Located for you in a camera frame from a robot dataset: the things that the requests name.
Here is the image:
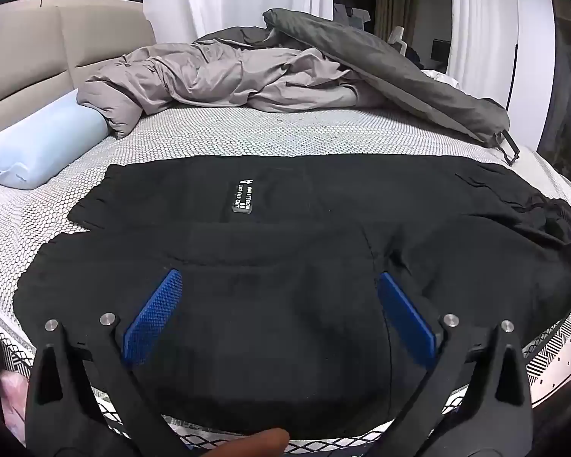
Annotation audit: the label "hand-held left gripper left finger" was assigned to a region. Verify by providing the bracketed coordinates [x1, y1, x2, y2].
[26, 268, 191, 457]

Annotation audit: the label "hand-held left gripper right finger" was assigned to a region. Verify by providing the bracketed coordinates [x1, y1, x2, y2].
[376, 271, 534, 457]

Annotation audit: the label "black pants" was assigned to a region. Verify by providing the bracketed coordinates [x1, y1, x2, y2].
[14, 152, 571, 434]

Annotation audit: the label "person's left hand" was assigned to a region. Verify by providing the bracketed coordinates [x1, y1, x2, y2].
[219, 428, 291, 457]

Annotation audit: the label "pink bag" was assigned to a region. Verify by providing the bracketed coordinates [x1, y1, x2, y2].
[0, 371, 30, 439]

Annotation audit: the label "white patterned bed mattress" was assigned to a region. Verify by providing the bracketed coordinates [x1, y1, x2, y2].
[0, 104, 571, 455]

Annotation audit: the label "light blue pillow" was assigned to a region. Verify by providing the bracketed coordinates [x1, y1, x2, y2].
[0, 89, 111, 190]

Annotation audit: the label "light grey duvet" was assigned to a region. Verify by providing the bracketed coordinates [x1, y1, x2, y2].
[76, 40, 386, 140]

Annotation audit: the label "dark grey blanket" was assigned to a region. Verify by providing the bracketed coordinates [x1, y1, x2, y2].
[193, 8, 522, 167]

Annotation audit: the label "white chair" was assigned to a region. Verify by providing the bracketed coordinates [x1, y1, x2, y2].
[388, 26, 410, 55]

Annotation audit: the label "beige padded headboard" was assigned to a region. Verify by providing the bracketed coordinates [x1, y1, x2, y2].
[0, 0, 158, 141]

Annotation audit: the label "olive curtain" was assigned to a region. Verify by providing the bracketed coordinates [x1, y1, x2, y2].
[376, 0, 420, 34]

